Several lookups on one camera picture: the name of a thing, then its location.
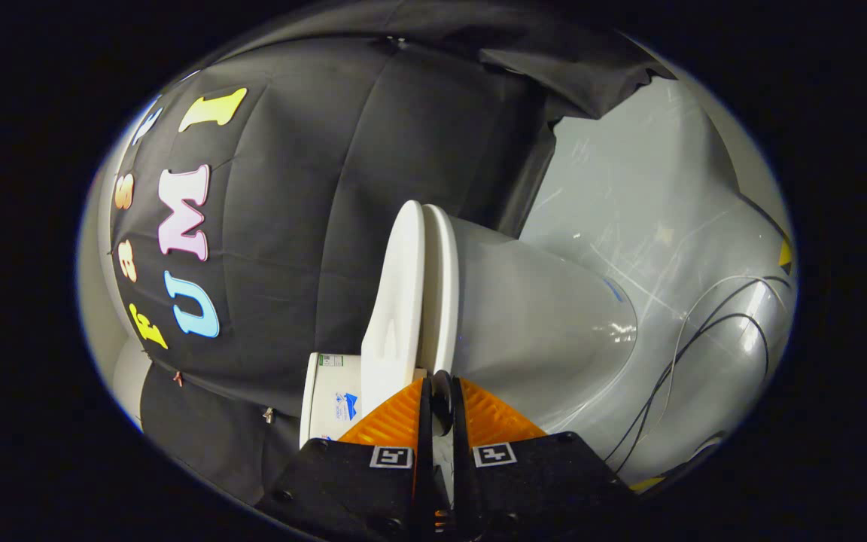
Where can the yellow floor tape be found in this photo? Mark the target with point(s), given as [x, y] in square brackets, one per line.
[646, 483]
[785, 254]

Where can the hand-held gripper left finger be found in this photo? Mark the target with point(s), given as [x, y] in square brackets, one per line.
[425, 467]

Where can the black backdrop cloth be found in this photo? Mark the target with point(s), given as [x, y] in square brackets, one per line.
[290, 226]

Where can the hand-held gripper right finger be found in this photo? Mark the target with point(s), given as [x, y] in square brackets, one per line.
[462, 482]

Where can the white toilet seat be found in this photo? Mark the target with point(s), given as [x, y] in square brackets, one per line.
[439, 286]

